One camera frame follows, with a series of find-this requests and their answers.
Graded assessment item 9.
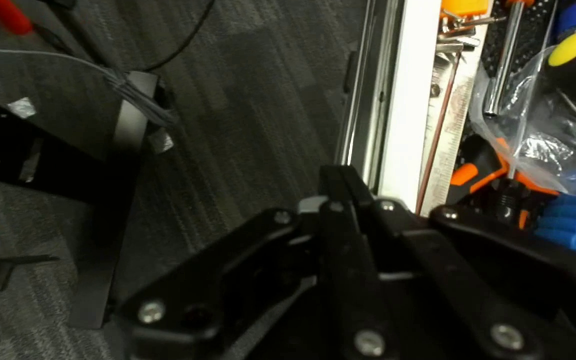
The grey cable bundle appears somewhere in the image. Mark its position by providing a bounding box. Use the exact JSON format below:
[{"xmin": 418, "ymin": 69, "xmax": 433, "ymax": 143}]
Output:
[{"xmin": 0, "ymin": 41, "xmax": 178, "ymax": 130}]

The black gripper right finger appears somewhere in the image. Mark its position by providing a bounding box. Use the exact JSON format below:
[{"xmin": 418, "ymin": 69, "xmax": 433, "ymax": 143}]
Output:
[{"xmin": 367, "ymin": 199, "xmax": 576, "ymax": 360}]

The orange and black cutter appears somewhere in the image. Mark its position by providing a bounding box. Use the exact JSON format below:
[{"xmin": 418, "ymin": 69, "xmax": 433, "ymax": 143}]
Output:
[{"xmin": 448, "ymin": 138, "xmax": 524, "ymax": 233}]

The red handle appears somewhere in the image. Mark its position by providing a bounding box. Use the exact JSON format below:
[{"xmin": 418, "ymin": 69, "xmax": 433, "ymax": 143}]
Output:
[{"xmin": 0, "ymin": 0, "xmax": 38, "ymax": 36}]

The clear plastic bag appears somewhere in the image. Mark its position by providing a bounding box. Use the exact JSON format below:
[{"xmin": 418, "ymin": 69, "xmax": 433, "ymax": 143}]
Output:
[{"xmin": 466, "ymin": 46, "xmax": 576, "ymax": 196}]

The grey metal tool drawer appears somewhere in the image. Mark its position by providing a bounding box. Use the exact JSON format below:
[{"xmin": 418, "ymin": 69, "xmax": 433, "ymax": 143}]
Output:
[{"xmin": 335, "ymin": 0, "xmax": 576, "ymax": 266}]

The black floor cable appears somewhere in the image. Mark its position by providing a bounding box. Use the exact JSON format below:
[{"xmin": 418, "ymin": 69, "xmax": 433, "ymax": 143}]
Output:
[{"xmin": 145, "ymin": 0, "xmax": 217, "ymax": 74}]

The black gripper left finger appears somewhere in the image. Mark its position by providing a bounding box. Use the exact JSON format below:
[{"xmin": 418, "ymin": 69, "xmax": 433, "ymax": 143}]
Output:
[{"xmin": 119, "ymin": 166, "xmax": 385, "ymax": 360}]

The clear screwdriver with orange cap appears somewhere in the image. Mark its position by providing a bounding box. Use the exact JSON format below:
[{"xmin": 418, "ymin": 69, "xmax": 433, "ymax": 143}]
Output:
[{"xmin": 438, "ymin": 0, "xmax": 494, "ymax": 20}]

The black zip tie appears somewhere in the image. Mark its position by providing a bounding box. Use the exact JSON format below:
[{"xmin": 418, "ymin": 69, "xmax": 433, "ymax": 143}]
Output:
[{"xmin": 0, "ymin": 251, "xmax": 59, "ymax": 293}]

